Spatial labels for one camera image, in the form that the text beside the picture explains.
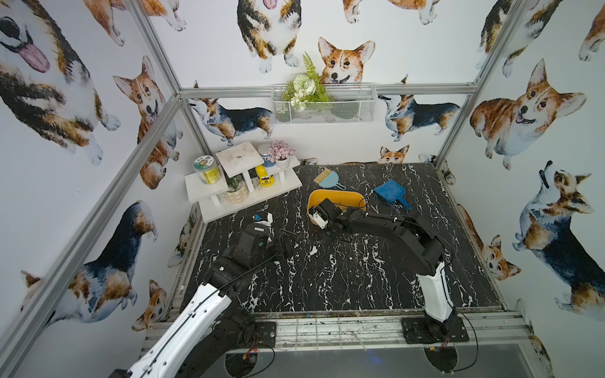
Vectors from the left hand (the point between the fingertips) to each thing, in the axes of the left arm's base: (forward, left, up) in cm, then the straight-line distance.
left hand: (284, 234), depth 75 cm
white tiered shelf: (+32, +20, -12) cm, 39 cm away
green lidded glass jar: (+27, +31, +3) cm, 41 cm away
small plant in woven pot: (+27, +23, -12) cm, 37 cm away
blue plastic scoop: (+32, -47, -20) cm, 60 cm away
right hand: (+13, -15, -17) cm, 26 cm away
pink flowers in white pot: (+33, +4, +5) cm, 34 cm away
